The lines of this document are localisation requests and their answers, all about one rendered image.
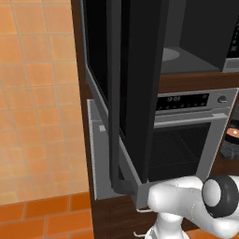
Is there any black microwave door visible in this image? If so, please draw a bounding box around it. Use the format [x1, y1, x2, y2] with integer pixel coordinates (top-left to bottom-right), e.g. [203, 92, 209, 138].
[79, 0, 171, 210]

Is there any oven door with glass window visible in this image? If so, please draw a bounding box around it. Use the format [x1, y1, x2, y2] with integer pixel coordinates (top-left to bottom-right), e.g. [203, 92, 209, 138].
[147, 112, 232, 185]

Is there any black bowl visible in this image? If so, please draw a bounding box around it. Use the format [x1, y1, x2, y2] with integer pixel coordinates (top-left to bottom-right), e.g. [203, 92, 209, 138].
[223, 120, 239, 146]

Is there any black microwave oven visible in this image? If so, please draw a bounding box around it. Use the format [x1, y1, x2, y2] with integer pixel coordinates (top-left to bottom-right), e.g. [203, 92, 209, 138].
[159, 0, 239, 75]

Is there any silver built-in oven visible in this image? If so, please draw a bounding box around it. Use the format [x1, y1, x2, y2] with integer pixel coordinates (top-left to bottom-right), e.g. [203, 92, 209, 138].
[86, 87, 239, 202]

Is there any dark brown wooden cabinet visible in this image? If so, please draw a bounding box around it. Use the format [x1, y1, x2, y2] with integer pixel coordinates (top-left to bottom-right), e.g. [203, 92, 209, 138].
[70, 0, 239, 239]

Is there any silver oven knob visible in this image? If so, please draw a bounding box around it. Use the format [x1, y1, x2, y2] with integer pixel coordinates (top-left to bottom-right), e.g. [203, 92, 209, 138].
[217, 95, 229, 105]

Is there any dark grey microwave door handle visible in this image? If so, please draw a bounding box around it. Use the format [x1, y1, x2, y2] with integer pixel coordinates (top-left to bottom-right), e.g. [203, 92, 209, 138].
[106, 0, 136, 196]

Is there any silver oven door handle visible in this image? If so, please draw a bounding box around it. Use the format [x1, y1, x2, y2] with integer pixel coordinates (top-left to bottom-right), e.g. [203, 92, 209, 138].
[153, 112, 230, 129]

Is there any silver drawer handle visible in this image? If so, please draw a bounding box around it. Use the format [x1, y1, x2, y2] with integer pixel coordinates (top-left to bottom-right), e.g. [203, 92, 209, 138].
[135, 207, 154, 215]
[133, 231, 148, 239]

